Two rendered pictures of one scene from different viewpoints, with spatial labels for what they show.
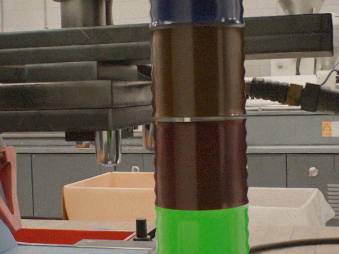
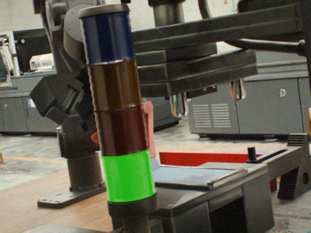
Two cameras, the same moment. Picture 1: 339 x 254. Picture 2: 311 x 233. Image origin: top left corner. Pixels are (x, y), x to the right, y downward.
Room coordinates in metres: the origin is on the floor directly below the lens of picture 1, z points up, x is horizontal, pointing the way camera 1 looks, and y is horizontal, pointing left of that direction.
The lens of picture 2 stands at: (-0.13, -0.25, 1.16)
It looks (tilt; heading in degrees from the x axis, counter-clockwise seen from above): 7 degrees down; 28
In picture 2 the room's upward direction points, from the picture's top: 8 degrees counter-clockwise
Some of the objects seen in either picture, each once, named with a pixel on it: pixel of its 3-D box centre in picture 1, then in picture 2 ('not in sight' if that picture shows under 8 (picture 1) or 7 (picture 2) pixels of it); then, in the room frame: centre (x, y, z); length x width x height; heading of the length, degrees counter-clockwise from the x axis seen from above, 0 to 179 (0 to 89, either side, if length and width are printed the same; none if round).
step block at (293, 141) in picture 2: not in sight; (292, 165); (0.78, 0.01, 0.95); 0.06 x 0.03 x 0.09; 165
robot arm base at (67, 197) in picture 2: not in sight; (85, 172); (0.79, 0.42, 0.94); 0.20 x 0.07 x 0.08; 165
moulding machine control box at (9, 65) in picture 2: not in sight; (8, 58); (7.17, 6.09, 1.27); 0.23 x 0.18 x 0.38; 162
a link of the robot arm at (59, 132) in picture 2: not in sight; (81, 139); (0.79, 0.41, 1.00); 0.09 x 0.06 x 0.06; 131
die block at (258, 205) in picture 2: not in sight; (197, 218); (0.54, 0.07, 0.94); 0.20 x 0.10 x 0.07; 165
